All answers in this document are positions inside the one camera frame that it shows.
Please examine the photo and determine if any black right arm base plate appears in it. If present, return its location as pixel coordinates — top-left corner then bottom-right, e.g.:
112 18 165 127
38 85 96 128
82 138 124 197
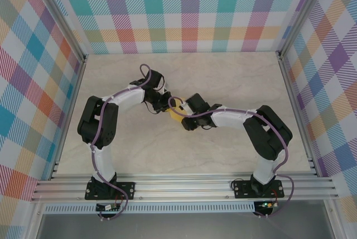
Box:
233 179 284 199

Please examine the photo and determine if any slotted white cable duct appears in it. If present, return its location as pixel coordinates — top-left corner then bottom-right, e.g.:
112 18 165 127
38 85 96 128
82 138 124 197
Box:
43 204 256 214

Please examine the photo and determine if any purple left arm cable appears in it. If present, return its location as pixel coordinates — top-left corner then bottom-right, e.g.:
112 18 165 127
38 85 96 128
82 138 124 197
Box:
89 64 153 221

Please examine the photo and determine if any small black circuit board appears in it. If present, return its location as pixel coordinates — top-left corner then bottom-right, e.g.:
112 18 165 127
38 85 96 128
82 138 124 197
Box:
95 203 121 212

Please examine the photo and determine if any aluminium corner post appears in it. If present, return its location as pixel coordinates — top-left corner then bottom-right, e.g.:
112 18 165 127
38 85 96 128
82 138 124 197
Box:
32 0 87 64
276 0 335 61

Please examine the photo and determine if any aluminium side rail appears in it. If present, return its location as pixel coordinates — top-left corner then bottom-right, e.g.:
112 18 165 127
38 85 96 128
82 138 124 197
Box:
47 54 89 181
277 51 319 178

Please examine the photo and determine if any aluminium rail beam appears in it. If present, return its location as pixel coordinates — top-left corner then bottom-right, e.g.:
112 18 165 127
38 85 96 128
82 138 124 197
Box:
30 174 340 202

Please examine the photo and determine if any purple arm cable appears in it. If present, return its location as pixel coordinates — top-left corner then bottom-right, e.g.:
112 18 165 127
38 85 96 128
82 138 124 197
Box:
168 96 296 219
89 64 153 221

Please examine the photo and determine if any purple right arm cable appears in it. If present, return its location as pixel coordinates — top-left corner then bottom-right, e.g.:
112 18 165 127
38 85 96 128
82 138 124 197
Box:
168 96 296 219

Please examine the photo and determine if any small circuit board with light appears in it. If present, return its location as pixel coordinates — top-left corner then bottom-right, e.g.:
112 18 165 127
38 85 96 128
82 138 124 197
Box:
255 200 278 211

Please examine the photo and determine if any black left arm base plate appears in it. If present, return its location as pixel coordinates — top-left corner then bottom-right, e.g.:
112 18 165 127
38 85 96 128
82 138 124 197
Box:
85 180 137 201

